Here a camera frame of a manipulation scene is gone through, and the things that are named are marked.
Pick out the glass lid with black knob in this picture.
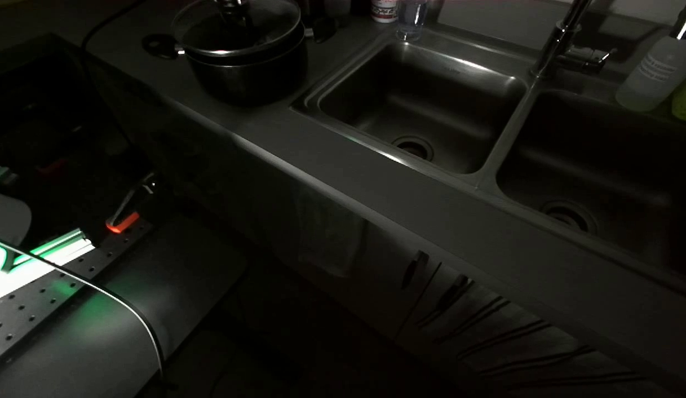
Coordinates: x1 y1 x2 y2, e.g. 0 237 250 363
172 0 307 64

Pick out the black cooking pot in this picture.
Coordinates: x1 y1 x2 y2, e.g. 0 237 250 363
175 24 317 107

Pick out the white cup with red print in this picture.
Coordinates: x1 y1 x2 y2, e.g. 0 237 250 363
369 0 400 26

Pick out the clear drinking glass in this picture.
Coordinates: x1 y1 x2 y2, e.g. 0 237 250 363
396 0 428 43

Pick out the steel double basin sink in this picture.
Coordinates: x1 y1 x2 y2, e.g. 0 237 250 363
292 32 686 296

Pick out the chrome gooseneck faucet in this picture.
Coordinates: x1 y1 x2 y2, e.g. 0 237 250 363
529 0 617 89

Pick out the clear dish soap bottle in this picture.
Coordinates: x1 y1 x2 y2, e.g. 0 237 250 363
615 0 686 116

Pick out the black cable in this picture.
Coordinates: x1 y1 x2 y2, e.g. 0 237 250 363
75 0 151 61

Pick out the red handled clamp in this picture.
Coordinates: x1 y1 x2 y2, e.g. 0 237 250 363
101 172 162 240

